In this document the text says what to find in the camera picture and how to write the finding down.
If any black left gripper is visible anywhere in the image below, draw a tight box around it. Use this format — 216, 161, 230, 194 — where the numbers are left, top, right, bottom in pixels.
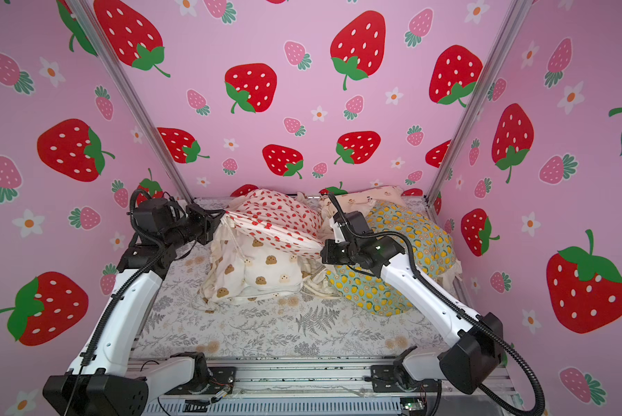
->
161, 206, 222, 255

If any cream bear print pillow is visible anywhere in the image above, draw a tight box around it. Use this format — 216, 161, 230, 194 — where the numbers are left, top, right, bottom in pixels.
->
336, 187, 406, 218

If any lemon print pillow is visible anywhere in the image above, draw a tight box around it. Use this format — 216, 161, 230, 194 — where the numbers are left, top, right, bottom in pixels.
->
321, 201, 463, 326

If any cream large-bear print pillow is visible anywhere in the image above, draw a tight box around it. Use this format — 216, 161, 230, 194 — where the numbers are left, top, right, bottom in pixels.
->
196, 225, 312, 307

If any strawberry print pillow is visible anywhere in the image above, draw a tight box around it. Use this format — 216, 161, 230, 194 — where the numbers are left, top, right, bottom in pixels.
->
226, 189, 323, 261

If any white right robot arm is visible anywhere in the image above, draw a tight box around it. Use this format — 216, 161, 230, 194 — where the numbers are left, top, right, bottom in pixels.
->
321, 211, 503, 395

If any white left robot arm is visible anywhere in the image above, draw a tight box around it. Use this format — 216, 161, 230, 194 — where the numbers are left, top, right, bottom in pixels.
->
43, 191, 225, 415

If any floral grey table mat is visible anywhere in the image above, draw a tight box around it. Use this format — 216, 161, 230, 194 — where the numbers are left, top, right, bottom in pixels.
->
130, 197, 470, 360

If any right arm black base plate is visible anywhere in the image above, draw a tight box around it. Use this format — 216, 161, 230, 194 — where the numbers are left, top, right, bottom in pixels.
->
370, 365, 421, 393

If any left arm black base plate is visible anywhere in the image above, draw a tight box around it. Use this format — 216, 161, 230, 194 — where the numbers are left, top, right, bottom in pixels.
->
166, 367, 237, 396

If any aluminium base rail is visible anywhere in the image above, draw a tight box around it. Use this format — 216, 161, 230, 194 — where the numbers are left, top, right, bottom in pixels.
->
129, 356, 505, 415

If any left aluminium frame post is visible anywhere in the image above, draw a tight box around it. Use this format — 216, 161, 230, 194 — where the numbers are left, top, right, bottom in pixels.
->
70, 1, 194, 203

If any aluminium frame post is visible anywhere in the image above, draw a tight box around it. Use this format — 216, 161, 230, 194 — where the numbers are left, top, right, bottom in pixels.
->
70, 1, 194, 203
425, 0, 533, 208

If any black corrugated cable hose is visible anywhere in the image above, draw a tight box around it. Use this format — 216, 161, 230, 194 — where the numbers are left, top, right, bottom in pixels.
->
325, 191, 546, 416

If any right aluminium frame post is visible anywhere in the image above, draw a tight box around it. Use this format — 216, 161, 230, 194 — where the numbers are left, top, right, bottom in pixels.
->
425, 0, 533, 208

